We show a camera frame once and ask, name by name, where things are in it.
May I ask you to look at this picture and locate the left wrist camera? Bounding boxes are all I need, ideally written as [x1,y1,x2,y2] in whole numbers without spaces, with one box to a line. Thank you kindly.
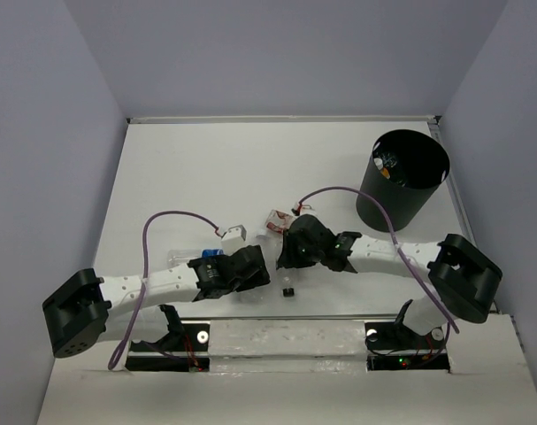
[220,225,247,255]

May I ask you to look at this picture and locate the orange juice bottle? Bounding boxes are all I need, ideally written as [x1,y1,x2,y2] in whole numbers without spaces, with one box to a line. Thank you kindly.
[374,158,390,179]

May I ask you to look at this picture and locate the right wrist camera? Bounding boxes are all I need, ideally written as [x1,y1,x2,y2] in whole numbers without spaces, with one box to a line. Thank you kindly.
[291,202,317,217]

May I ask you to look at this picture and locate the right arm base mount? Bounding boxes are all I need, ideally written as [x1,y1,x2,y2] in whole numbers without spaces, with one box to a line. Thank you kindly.
[364,300,450,372]

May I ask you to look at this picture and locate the black cylindrical bin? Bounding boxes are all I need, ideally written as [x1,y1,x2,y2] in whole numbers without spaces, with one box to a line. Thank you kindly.
[356,129,450,232]

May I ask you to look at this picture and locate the blue label water bottle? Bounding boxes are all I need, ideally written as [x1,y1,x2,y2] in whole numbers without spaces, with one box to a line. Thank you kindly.
[167,249,224,267]

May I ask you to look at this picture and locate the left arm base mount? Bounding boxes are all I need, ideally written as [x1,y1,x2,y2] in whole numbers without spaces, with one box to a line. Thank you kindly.
[125,305,211,373]

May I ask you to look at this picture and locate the crushed clear bottle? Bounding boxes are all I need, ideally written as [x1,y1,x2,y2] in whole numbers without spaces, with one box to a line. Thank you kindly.
[381,151,408,186]

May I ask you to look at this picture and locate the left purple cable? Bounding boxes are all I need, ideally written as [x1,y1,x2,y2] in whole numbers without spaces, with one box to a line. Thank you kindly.
[107,210,223,371]

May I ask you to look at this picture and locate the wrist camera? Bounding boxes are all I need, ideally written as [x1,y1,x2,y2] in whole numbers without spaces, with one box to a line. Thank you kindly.
[291,202,317,217]
[220,225,247,255]

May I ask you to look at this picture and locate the small black bottle cap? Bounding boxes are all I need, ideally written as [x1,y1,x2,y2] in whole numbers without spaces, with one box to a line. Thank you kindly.
[282,288,295,298]

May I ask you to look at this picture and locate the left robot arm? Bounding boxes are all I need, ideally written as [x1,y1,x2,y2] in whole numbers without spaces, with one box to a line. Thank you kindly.
[42,245,270,359]

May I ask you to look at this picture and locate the red cap bottle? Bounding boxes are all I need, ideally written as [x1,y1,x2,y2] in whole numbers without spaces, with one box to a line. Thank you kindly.
[265,209,295,234]

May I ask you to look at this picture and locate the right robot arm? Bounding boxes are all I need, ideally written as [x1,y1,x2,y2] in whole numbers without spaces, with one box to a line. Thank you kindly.
[276,214,502,347]

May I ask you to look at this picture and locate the clear unlabeled bottle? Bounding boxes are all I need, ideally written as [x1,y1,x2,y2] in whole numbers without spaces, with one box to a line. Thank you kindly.
[256,228,283,267]

